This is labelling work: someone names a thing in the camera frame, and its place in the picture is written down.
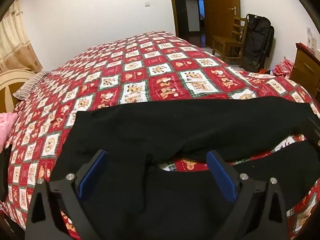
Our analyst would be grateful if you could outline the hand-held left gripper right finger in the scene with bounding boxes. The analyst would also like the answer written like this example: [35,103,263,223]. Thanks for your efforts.
[205,149,292,240]

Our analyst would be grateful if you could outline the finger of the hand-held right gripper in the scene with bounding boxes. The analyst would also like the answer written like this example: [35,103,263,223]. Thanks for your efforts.
[305,116,320,153]

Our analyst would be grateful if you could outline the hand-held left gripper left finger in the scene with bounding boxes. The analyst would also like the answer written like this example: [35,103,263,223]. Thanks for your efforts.
[26,149,108,240]

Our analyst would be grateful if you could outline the black pants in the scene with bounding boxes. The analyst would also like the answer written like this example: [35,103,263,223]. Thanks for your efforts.
[51,95,320,240]

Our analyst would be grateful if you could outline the wooden dresser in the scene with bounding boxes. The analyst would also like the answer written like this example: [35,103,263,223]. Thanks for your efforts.
[289,42,320,103]

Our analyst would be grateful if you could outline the red plaid cloth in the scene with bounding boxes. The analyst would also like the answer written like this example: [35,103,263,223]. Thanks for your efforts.
[271,57,296,77]

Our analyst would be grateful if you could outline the dark cloth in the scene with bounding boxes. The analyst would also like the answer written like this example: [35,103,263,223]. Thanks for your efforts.
[0,144,13,202]

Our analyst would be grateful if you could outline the pink pillow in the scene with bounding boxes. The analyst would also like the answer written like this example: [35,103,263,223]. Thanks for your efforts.
[0,112,19,153]

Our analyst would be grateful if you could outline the black bag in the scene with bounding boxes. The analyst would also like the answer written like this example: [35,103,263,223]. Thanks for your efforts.
[241,13,275,73]

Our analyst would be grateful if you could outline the striped pillow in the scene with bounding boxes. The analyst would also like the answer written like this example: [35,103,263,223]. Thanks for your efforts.
[12,71,52,101]

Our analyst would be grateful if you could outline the red printed patchwork bedspread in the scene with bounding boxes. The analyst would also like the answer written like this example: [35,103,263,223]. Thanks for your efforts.
[0,31,320,240]

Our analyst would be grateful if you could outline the cream wooden headboard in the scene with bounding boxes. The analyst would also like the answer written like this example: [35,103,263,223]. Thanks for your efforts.
[0,69,38,113]

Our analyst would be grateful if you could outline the wooden chair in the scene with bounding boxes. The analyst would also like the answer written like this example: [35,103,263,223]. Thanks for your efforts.
[212,16,248,61]

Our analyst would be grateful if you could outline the beige patterned curtain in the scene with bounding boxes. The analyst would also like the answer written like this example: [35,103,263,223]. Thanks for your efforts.
[0,0,43,75]

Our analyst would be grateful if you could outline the wooden door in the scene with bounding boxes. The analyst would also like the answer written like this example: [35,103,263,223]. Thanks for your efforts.
[200,0,244,53]

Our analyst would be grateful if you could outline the dark wooden door frame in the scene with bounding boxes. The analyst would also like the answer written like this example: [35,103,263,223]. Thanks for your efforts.
[167,0,208,46]

